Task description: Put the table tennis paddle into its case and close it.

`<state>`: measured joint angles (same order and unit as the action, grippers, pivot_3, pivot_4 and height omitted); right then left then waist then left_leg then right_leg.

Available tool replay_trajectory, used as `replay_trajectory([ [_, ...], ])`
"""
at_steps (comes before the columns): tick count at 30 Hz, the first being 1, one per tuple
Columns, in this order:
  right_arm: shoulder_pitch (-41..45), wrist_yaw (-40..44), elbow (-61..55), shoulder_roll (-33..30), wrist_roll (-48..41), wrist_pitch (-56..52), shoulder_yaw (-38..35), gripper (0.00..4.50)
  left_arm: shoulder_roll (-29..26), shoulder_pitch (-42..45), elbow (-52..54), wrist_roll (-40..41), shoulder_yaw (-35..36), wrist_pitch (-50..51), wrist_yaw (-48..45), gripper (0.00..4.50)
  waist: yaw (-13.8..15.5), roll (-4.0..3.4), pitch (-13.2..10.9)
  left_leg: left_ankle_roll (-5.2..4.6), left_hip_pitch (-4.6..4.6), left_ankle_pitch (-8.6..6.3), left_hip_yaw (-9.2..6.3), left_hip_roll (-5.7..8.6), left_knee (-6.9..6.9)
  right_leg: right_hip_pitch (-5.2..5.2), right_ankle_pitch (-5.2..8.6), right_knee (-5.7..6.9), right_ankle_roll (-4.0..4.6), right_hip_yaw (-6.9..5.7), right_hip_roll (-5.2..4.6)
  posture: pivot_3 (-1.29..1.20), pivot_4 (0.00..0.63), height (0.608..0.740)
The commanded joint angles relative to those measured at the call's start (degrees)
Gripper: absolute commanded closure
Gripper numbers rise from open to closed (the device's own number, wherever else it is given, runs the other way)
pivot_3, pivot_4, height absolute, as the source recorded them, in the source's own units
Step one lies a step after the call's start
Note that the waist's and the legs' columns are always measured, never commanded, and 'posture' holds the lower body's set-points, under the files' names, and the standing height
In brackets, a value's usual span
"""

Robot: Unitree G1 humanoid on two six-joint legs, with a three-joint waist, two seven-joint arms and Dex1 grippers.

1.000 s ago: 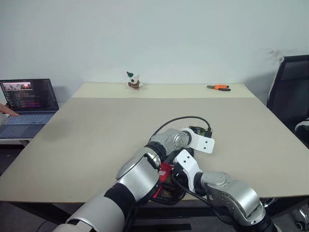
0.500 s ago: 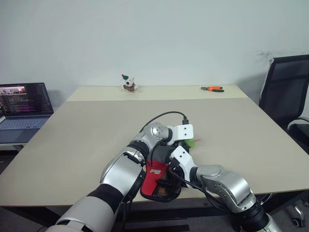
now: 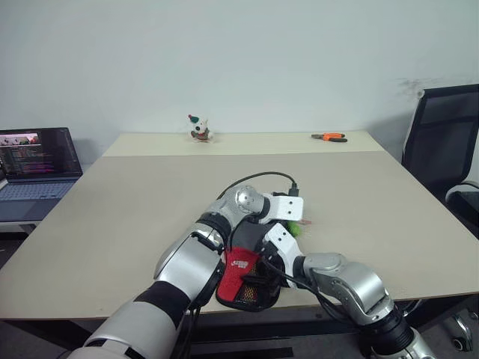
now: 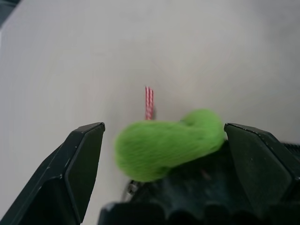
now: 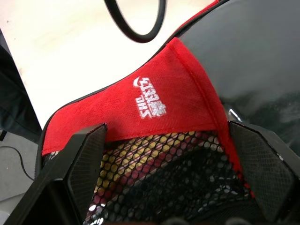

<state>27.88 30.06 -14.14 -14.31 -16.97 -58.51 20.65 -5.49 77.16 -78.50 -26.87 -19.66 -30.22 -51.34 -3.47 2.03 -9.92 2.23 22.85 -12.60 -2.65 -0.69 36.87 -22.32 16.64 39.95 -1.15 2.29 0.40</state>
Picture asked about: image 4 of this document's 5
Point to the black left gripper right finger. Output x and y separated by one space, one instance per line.
262 164

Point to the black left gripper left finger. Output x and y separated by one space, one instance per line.
58 178

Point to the green fuzzy plush toy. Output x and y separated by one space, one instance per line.
152 150

